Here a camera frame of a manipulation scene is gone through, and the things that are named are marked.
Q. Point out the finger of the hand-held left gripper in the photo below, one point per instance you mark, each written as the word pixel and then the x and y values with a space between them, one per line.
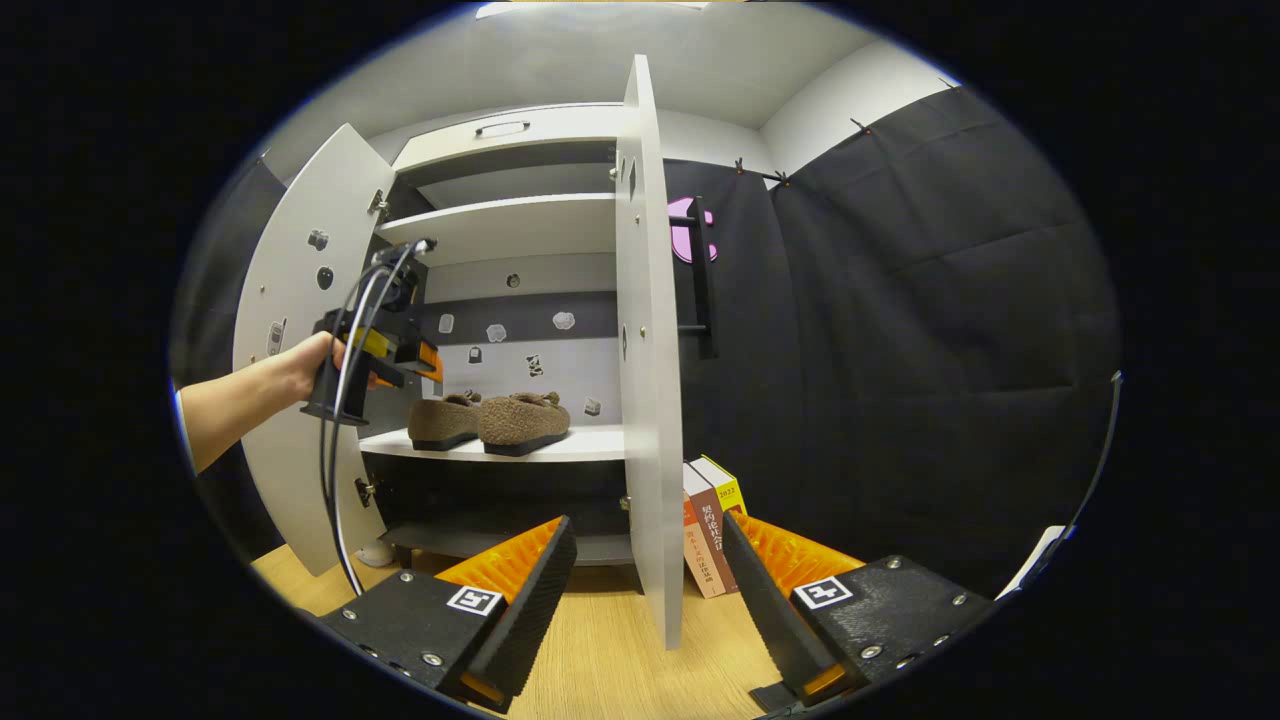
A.
pixel 425 362

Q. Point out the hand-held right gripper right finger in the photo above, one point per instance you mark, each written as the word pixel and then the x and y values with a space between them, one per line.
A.
pixel 770 620

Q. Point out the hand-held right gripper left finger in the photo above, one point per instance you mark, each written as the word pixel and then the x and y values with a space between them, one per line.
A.
pixel 525 620

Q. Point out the brown fuzzy shoe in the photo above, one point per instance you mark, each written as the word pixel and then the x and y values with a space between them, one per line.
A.
pixel 525 420
pixel 445 422

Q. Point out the white shoe cabinet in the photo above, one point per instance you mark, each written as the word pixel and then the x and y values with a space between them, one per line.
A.
pixel 520 225

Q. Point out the cabinet door with camera sticker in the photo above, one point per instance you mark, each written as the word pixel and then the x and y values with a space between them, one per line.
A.
pixel 310 210

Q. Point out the dark red book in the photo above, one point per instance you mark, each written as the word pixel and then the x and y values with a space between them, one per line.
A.
pixel 712 550

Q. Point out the yellow book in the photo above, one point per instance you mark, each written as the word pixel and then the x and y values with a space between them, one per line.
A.
pixel 725 488

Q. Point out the white rounded object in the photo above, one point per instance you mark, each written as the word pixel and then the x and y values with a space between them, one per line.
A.
pixel 376 554

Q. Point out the black backdrop cloth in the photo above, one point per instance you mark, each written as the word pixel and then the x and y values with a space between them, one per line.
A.
pixel 900 300

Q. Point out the long ceiling light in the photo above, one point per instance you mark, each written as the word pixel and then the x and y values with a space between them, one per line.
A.
pixel 510 9

